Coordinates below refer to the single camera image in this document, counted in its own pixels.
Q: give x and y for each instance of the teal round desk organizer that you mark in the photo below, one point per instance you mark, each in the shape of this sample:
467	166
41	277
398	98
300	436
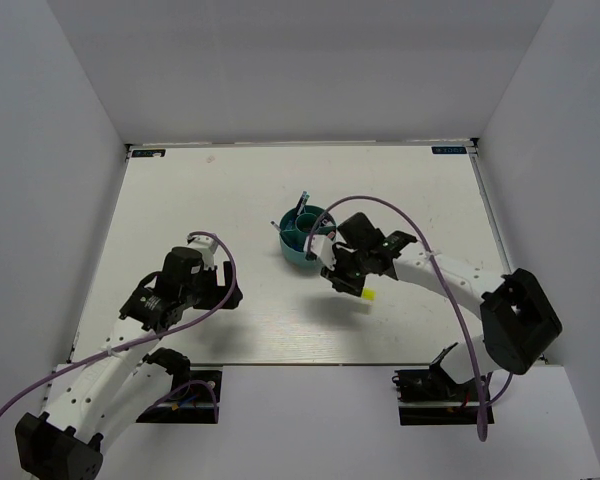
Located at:
295	229

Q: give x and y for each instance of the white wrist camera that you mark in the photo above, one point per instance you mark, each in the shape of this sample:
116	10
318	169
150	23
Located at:
206	246
320	248

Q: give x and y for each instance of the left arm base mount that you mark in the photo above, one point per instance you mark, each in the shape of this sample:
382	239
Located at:
195	401

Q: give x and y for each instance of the clear blue gel pen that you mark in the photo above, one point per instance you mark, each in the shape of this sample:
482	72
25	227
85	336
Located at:
305	198

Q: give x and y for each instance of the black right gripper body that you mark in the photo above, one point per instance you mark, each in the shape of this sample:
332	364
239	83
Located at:
350	270

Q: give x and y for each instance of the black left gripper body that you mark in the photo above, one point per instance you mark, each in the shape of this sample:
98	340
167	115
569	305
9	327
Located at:
206	293

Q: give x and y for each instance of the green pen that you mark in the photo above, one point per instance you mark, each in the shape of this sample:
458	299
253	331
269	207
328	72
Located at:
297	211

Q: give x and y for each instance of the right blue table label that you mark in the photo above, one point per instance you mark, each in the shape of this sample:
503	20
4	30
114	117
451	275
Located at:
448	150

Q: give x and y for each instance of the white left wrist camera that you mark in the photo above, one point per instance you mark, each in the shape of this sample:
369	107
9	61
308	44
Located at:
206	246

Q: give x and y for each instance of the yellow highlighter marker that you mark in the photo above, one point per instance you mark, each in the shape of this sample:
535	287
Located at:
368	294

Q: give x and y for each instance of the green highlighter marker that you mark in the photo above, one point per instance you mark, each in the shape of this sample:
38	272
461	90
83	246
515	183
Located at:
327	226

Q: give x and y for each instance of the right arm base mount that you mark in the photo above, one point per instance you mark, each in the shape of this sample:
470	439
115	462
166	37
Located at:
423	402

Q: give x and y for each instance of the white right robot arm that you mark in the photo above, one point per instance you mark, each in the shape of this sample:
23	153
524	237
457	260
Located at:
518	321

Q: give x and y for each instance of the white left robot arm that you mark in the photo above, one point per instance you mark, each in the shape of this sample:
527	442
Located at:
70	438

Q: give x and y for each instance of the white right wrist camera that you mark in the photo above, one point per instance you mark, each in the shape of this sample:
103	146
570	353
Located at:
320	248

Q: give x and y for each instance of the left blue table label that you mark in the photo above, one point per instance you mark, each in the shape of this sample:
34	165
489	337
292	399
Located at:
148	153

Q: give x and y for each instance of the blue table label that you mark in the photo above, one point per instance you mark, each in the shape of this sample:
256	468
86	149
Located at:
448	150
148	153

